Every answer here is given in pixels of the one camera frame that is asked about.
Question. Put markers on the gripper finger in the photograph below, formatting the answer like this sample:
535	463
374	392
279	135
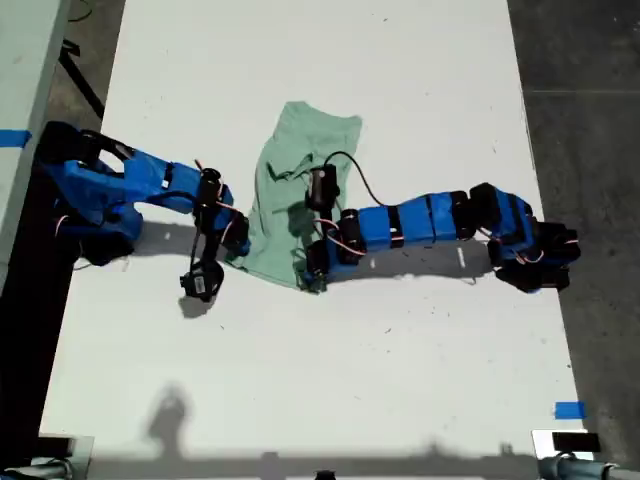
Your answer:
231	251
244	250
318	283
305	281

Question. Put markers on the pale green T-shirt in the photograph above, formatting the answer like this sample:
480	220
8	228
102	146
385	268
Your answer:
285	150

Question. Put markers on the blue and black arm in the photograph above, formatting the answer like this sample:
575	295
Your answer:
415	225
145	180

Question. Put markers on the blue tape strip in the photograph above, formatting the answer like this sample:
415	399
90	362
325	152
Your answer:
15	138
570	410

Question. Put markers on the small shiny plate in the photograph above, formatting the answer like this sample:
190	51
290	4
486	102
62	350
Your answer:
541	442
82	455

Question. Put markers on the small black box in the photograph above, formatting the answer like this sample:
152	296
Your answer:
575	442
52	445

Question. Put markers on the pale side table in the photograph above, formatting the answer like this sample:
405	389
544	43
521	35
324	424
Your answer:
25	50

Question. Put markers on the black camera stalk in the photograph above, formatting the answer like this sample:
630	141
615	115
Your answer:
327	222
204	250

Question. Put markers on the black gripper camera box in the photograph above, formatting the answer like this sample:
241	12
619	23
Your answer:
202	282
322	187

